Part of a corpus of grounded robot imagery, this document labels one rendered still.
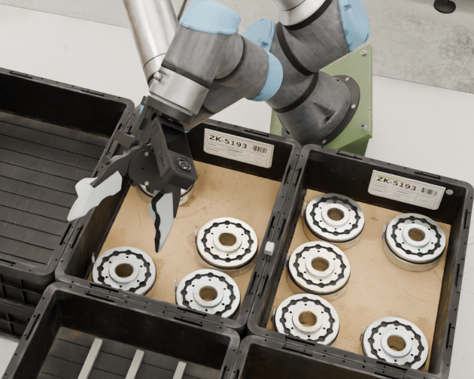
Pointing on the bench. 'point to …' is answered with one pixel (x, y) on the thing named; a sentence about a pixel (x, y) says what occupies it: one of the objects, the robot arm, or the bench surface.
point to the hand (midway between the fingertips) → (116, 240)
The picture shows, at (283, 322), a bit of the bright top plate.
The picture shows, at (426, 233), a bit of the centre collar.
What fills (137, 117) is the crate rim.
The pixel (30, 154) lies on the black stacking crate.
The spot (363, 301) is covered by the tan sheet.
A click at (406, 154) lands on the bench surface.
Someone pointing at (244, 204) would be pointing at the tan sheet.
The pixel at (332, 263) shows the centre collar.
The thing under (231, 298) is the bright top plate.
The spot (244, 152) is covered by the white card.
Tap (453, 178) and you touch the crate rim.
